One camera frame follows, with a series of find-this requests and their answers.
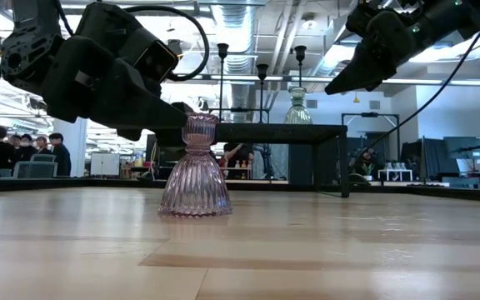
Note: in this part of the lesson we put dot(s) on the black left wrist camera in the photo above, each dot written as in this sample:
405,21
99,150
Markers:
140,46

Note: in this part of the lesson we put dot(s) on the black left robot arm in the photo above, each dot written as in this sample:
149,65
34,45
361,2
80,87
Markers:
31,46

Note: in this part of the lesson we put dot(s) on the short black candlestick holder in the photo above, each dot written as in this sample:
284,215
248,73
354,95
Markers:
262,68

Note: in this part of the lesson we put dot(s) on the pink ribbed glass candle holder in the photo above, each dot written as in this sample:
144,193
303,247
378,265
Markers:
196,183

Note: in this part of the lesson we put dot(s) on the green ribbed glass candle holder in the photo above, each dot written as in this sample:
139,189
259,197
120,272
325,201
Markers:
298,112

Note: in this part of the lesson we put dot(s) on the tall black candlestick holder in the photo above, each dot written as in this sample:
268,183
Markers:
222,48
300,51

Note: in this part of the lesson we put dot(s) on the tiny potted plant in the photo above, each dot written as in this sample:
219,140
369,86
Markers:
367,168

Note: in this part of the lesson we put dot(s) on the small white shelf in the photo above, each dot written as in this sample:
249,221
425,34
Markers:
394,171

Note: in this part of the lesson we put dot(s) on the black perforated metal shelf riser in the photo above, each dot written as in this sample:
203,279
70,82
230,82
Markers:
273,133

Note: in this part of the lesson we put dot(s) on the computer monitor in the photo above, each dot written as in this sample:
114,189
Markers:
463,148

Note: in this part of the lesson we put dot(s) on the black metal rack frame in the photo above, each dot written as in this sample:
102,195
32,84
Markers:
369,114

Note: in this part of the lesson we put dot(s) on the person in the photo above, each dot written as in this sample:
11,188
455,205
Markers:
42,143
0,150
15,141
236,152
60,156
26,148

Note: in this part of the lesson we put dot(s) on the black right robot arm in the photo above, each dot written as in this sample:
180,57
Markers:
452,21

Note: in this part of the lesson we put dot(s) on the black aluminium table frame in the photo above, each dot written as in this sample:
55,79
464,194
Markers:
98,183

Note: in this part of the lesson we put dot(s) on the grey chair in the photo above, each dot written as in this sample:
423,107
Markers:
36,168

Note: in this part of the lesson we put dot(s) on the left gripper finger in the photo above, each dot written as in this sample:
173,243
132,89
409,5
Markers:
183,108
131,108

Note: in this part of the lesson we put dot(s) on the white cabinet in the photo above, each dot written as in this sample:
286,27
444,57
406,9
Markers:
104,164

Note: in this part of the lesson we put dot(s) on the dark partition panel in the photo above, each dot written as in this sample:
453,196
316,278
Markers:
421,160

